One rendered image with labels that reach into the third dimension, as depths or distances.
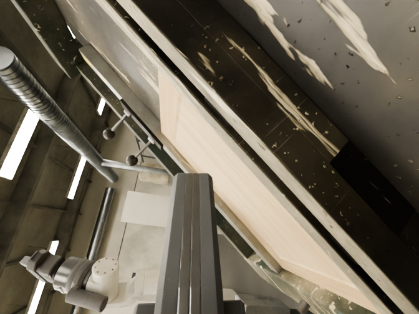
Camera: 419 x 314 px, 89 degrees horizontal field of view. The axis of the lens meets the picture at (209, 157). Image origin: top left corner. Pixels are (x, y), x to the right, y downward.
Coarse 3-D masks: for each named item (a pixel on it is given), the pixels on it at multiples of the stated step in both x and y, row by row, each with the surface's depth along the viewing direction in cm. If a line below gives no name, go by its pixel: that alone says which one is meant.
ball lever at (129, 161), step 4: (148, 136) 69; (152, 140) 68; (148, 144) 69; (144, 148) 70; (140, 152) 70; (128, 156) 70; (132, 156) 70; (136, 156) 71; (128, 160) 70; (132, 160) 70; (136, 160) 71; (128, 164) 71; (132, 164) 70
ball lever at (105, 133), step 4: (124, 112) 70; (128, 112) 69; (124, 116) 70; (128, 116) 70; (120, 120) 70; (116, 124) 71; (108, 128) 72; (112, 128) 71; (104, 132) 70; (108, 132) 70; (112, 132) 71; (104, 136) 71; (108, 136) 71; (112, 136) 72
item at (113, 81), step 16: (80, 48) 70; (96, 64) 69; (112, 80) 69; (128, 96) 69; (144, 112) 68; (160, 128) 68; (176, 160) 68; (224, 208) 66; (240, 224) 66; (256, 240) 66
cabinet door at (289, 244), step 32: (160, 96) 46; (192, 128) 45; (192, 160) 62; (224, 160) 43; (224, 192) 59; (256, 192) 42; (256, 224) 57; (288, 224) 40; (288, 256) 54; (320, 256) 39; (352, 288) 37
